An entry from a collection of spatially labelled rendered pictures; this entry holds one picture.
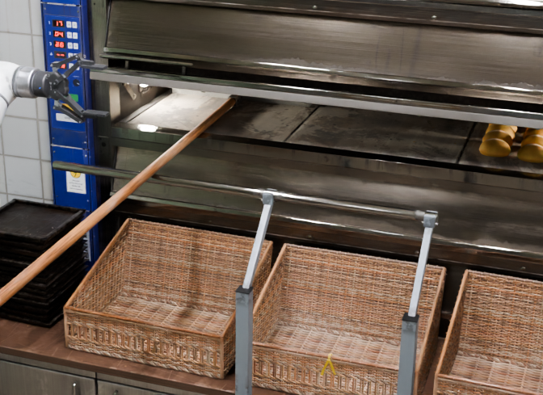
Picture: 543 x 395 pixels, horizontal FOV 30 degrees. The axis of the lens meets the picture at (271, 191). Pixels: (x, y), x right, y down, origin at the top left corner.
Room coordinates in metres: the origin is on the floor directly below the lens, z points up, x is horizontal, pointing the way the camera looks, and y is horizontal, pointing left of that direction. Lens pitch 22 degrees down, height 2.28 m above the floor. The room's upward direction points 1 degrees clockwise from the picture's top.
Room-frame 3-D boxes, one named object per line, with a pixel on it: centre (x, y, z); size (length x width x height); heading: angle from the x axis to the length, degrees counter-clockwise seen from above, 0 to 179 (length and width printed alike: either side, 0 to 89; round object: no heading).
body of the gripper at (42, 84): (2.79, 0.63, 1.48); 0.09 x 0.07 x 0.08; 73
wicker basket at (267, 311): (2.82, -0.24, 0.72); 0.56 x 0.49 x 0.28; 73
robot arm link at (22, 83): (2.81, 0.70, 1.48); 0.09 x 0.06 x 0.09; 163
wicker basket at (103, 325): (3.00, 0.32, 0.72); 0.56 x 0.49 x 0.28; 72
